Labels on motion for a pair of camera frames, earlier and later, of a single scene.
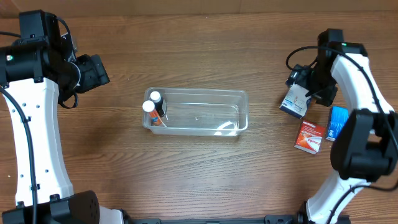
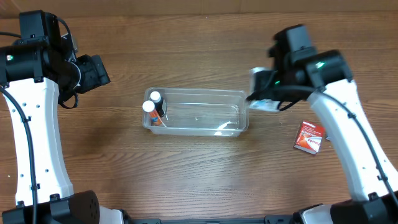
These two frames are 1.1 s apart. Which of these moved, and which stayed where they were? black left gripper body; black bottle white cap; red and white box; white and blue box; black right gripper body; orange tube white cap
Moved: white and blue box; black right gripper body
Stayed: black bottle white cap; black left gripper body; red and white box; orange tube white cap
